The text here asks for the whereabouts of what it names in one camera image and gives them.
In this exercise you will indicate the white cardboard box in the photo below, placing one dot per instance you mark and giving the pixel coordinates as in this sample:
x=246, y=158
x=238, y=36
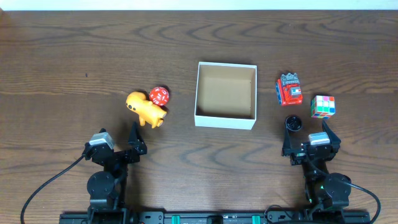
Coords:
x=226, y=96

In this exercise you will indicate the red polyhedral letter ball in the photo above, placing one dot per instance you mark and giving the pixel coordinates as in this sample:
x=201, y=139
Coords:
x=159, y=96

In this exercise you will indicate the orange toy dog figure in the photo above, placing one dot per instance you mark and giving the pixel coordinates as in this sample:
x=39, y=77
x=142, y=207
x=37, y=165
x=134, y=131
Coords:
x=146, y=110

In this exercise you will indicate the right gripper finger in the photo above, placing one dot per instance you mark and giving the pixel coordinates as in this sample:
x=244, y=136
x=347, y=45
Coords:
x=286, y=143
x=334, y=139

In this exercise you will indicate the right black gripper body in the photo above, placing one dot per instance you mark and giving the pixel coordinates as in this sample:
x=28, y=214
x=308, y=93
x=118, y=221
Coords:
x=311, y=151

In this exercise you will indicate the colourful puzzle cube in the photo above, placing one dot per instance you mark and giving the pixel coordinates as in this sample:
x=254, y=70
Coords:
x=323, y=107

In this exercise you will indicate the red and grey toy truck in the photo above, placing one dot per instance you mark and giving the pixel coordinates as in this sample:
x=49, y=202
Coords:
x=288, y=90

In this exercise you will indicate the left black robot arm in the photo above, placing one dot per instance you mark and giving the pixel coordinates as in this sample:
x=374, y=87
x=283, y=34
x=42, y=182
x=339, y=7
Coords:
x=107, y=187

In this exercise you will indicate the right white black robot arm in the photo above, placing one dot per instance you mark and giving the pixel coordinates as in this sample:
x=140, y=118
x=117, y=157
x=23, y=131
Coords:
x=325, y=190

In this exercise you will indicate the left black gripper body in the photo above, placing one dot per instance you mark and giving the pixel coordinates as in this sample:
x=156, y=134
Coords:
x=121, y=154

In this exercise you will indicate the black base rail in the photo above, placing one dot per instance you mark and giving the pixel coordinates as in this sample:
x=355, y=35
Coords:
x=271, y=216

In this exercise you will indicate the black round wheel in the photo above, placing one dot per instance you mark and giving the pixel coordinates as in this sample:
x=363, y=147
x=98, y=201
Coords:
x=293, y=123

